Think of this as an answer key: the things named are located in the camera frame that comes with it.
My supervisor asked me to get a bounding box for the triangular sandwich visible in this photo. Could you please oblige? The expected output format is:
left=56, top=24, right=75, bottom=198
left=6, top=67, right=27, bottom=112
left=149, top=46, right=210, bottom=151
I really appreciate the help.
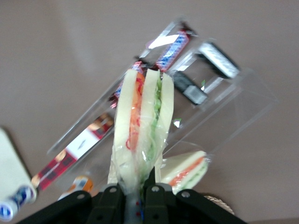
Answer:
left=107, top=67, right=175, bottom=201
left=160, top=150, right=209, bottom=195

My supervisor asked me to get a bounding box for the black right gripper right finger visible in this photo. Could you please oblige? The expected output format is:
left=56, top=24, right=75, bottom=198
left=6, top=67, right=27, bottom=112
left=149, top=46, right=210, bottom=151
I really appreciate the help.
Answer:
left=141, top=167, right=173, bottom=224

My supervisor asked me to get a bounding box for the blue lid yogurt cup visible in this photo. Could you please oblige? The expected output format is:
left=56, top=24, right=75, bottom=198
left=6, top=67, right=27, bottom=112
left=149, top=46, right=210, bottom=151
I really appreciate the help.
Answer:
left=0, top=183, right=37, bottom=222

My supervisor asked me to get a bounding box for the orange lid yogurt cup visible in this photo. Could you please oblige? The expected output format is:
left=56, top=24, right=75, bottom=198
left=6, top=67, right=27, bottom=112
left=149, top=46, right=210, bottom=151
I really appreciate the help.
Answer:
left=57, top=175, right=94, bottom=202

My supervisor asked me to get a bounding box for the beige plastic tray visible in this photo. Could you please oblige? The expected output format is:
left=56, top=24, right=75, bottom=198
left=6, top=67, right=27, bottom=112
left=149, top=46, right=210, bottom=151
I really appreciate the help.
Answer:
left=0, top=126, right=33, bottom=190

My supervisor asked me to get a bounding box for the small black box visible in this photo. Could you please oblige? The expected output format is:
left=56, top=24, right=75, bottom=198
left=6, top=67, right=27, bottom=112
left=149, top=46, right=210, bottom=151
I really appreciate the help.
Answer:
left=196, top=41, right=241, bottom=79
left=173, top=70, right=209, bottom=106

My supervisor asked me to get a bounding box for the red cookie box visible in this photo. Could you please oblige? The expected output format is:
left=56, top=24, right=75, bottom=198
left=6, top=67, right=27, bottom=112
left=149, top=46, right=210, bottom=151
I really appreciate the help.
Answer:
left=30, top=113, right=115, bottom=191

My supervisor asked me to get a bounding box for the clear acrylic stepped shelf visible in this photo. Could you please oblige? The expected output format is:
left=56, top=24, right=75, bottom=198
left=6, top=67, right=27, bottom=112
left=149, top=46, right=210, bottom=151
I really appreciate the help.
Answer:
left=46, top=17, right=280, bottom=201

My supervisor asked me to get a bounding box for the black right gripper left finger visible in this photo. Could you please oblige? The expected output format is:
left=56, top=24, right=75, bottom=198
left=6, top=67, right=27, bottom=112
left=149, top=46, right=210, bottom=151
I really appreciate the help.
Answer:
left=87, top=183, right=128, bottom=224

